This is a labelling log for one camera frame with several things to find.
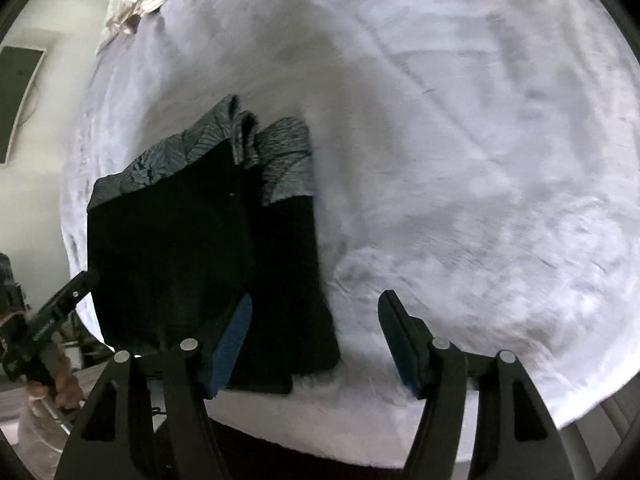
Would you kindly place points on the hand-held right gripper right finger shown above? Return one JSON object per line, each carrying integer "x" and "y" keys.
{"x": 400, "y": 345}

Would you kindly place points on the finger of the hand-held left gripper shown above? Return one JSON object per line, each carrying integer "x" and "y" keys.
{"x": 70, "y": 297}

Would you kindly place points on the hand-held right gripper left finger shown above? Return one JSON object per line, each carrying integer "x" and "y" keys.
{"x": 231, "y": 340}

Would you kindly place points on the dark pants with grey cuffs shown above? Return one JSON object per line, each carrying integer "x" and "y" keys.
{"x": 200, "y": 240}

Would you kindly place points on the person's left hand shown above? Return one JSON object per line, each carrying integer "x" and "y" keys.
{"x": 67, "y": 382}

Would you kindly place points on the lavender fluffy blanket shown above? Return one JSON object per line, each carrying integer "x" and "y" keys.
{"x": 450, "y": 185}

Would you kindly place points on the dark framed wall picture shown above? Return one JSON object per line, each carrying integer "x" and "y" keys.
{"x": 17, "y": 100}

